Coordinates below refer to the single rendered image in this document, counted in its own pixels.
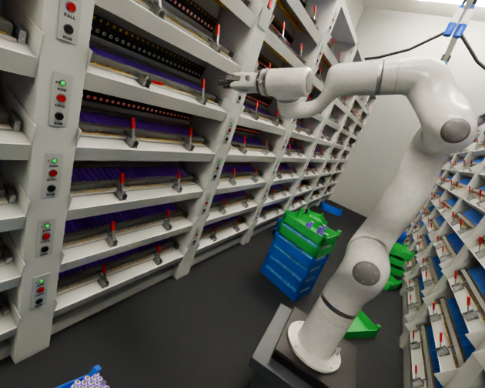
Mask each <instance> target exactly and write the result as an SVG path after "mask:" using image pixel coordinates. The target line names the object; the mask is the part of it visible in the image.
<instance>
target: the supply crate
mask: <svg viewBox="0 0 485 388"><path fill-rule="evenodd" d="M304 210H305V209H304V208H301V210H300V211H298V212H290V210H288V209H286V211H285V213H284V215H283V218H282V221H284V222H285V223H286V224H288V225H289V226H291V227H293V228H294V229H295V230H297V231H298V232H300V233H301V234H303V235H304V236H305V237H307V238H308V239H310V240H312V241H313V242H314V243H316V244H317V245H319V246H321V247H323V246H327V245H329V244H332V243H336V241H337V240H338V238H339V236H340V233H341V232H342V231H341V230H337V232H335V231H333V230H331V229H330V228H328V227H326V228H325V231H324V235H323V236H321V235H320V234H318V233H316V232H317V230H318V228H319V226H322V227H323V224H322V223H321V222H318V221H317V220H315V219H314V218H312V217H310V216H308V215H307V214H305V213H304ZM311 221H314V223H313V225H312V228H311V229H310V228H308V227H307V226H306V223H307V222H309V223H310V222H311Z"/></svg>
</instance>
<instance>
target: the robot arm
mask: <svg viewBox="0 0 485 388"><path fill-rule="evenodd" d="M232 75H233V76H230V75H226V76H218V80H217V85H218V86H223V88H224V89H234V90H236V91H238V92H241V93H244V94H247V93H259V94H260V95H263V96H275V97H276V98H277V104H278V110H279V114H280V115H281V116H282V117H283V118H288V119H302V118H309V117H312V116H315V115H317V114H319V113H320V112H322V111H323V110H324V109H325V108H326V107H327V106H328V105H329V104H330V103H331V102H332V101H333V100H334V99H336V98H338V97H340V96H345V95H405V96H406V97H407V98H408V100H409V102H410V104H411V105H412V107H413V109H414V111H415V113H416V114H417V116H418V119H419V120H420V124H421V127H420V128H419V130H418V131H417V132H416V134H415V136H414V137H413V139H412V140H411V142H410V144H409V146H408V147H407V149H406V151H405V153H404V155H403V158H402V159H401V162H400V164H399V166H398V168H397V170H396V172H395V174H394V175H393V178H392V179H391V181H390V183H389V185H388V186H387V187H386V189H385V191H384V193H383V194H382V196H381V198H380V200H379V202H378V203H377V204H376V206H375V208H374V209H373V211H372V212H371V213H370V215H369V216H368V217H367V218H366V220H365V221H364V223H363V224H362V225H361V227H360V228H359V229H358V230H357V231H356V233H355V234H354V235H353V237H352V238H351V239H350V241H349V243H348V245H347V247H346V252H345V256H344V257H343V261H342V262H341V263H340V265H339V267H338V269H337V271H336V272H335V273H334V274H333V276H332V277H331V278H330V279H329V281H328V282H327V284H326V285H325V287H324V289H323V291H322V292H321V294H320V295H319V298H318V299H317V301H316V303H315V305H314V306H313V308H312V309H311V311H310V313H309V315H308V316H307V318H306V320H305V321H296V322H293V323H291V325H290V326H289V328H288V330H287V338H288V340H289V344H290V346H291V347H292V349H293V351H294V353H295V354H296V355H297V356H298V357H299V358H300V359H301V360H302V361H303V362H304V363H305V364H306V365H307V366H309V367H311V368H312V369H314V370H316V371H319V372H321V373H334V372H336V371H337V370H338V368H339V367H340V364H341V358H340V350H341V348H338V347H337V346H338V345H339V343H340V341H341V339H342V338H343V337H344V335H345V334H346V332H347V330H348V329H349V328H350V326H351V324H352V323H353V321H354V319H355V318H356V317H357V315H358V314H359V312H360V310H361V309H362V308H363V306H364V305H365V304H366V303H368V302H369V301H370V300H372V299H374V298H375V297H376V296H377V295H378V294H379V293H380V292H381V291H382V290H383V288H384V286H385V285H386V283H387V281H388V279H389V277H390V260H389V254H390V251H391V249H392V248H393V245H394V244H395V242H396V241H397V240H398V239H399V237H400V236H401V235H402V234H403V232H404V231H405V230H406V229H407V227H408V226H409V225H410V223H411V222H412V221H413V220H414V219H415V218H416V216H417V214H418V213H419V211H420V210H421V209H422V207H423V205H424V204H425V202H426V201H427V200H428V198H429V196H430V194H431V192H432V191H433V188H434V186H435V185H436V182H437V179H438V177H439V174H440V171H441V169H442V167H443V164H444V163H445V161H446V159H447V157H448V156H449V154H453V153H456V152H459V151H462V150H463V149H465V148H466V147H468V146H469V145H470V144H471V143H472V142H473V141H474V139H475V138H476V136H477V130H478V122H477V115H476V113H475V110H474V108H473V106H472V104H471V103H470V101H469V100H468V99H467V98H466V97H465V96H464V94H463V93H462V92H461V91H460V90H459V88H458V87H457V84H456V83H455V81H454V79H453V76H452V74H451V72H450V70H449V69H448V67H447V65H446V64H445V63H444V62H442V61H441V60H439V59H436V58H432V57H414V58H403V59H384V60H374V61H365V62H347V63H340V64H335V65H333V66H331V67H330V68H329V71H328V73H327V76H326V81H325V84H324V86H323V90H322V92H321V94H320V95H319V96H318V97H317V98H316V99H314V100H313V101H310V102H301V100H300V97H307V96H308V95H309V94H310V91H311V88H312V85H313V74H312V70H311V68H309V67H303V68H279V69H268V68H266V69H263V70H260V71H259V72H258V73H255V72H234V73H232Z"/></svg>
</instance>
